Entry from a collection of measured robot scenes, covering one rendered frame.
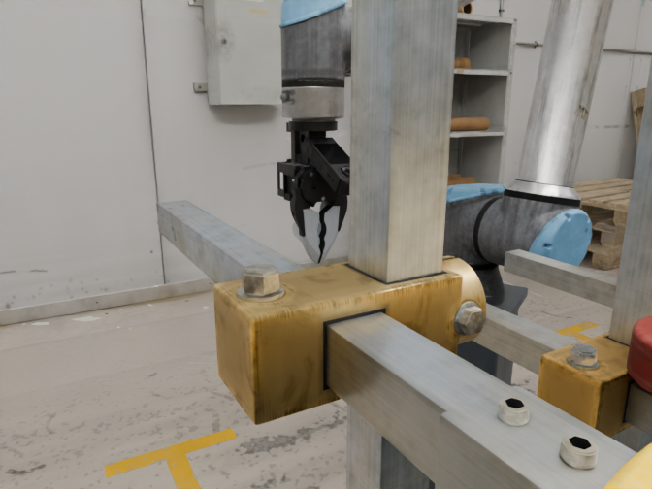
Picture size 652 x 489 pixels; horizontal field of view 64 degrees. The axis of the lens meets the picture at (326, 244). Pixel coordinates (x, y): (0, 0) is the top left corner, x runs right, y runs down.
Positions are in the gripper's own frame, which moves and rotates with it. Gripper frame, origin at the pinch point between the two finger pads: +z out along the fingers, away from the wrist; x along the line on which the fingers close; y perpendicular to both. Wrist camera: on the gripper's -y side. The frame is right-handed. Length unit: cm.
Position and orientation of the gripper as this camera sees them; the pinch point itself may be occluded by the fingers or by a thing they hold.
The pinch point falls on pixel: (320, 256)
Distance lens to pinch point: 79.3
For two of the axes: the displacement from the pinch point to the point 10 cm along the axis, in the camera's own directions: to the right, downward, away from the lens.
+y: -5.1, -2.2, 8.3
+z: 0.0, 9.7, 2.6
